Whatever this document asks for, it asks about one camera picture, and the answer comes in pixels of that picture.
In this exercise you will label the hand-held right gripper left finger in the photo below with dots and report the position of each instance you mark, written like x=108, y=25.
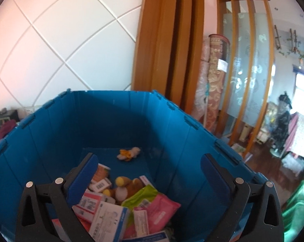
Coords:
x=82, y=179

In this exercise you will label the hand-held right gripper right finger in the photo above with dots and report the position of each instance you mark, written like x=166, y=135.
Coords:
x=216, y=179

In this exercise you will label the blue plastic crate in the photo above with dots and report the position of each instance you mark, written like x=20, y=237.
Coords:
x=66, y=121

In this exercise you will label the white barcode box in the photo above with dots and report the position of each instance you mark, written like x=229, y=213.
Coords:
x=100, y=185

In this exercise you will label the orange carton box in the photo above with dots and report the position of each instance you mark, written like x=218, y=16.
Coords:
x=101, y=172

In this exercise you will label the pink white medicine box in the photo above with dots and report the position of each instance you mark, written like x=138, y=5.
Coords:
x=87, y=204

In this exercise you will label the white blue medicine box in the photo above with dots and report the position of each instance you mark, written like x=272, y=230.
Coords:
x=109, y=219

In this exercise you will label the brown monkey plush toy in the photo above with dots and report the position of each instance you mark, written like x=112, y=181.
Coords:
x=131, y=185

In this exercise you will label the small yellow white plush duck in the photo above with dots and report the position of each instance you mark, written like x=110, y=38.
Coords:
x=128, y=153

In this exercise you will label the green packet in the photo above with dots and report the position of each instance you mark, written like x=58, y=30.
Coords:
x=142, y=196

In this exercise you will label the small white pink box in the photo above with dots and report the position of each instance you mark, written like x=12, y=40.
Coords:
x=145, y=180

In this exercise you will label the pink packet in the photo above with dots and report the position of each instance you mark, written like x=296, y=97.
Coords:
x=162, y=210

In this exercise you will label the black clothed mannequin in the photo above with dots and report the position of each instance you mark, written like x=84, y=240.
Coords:
x=283, y=121

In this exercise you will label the green plastic bin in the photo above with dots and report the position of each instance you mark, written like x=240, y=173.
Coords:
x=299, y=211

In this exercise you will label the maroon cloth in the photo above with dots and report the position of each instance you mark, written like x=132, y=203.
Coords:
x=5, y=128

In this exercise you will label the pink rolled fabric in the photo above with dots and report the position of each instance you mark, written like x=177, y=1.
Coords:
x=201, y=85

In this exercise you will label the patterned rolled carpet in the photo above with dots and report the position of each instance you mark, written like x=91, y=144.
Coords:
x=216, y=80

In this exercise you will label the wooden frosted glass partition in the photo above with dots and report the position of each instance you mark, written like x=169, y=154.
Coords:
x=245, y=68

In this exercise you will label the wooden door frame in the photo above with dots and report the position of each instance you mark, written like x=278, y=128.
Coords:
x=167, y=42

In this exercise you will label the hanging vine wall ornament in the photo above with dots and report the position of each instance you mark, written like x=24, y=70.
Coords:
x=295, y=42

